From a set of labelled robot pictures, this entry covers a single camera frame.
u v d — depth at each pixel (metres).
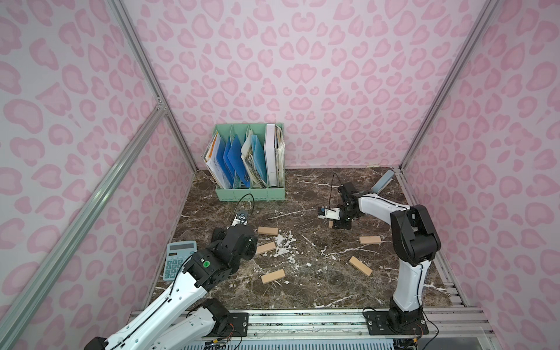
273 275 0.84
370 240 0.93
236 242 0.52
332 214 0.88
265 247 0.91
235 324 0.73
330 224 0.96
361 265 0.86
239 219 0.63
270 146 0.93
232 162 0.98
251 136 0.99
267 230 0.96
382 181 1.07
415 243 0.52
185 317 0.58
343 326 0.74
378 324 0.72
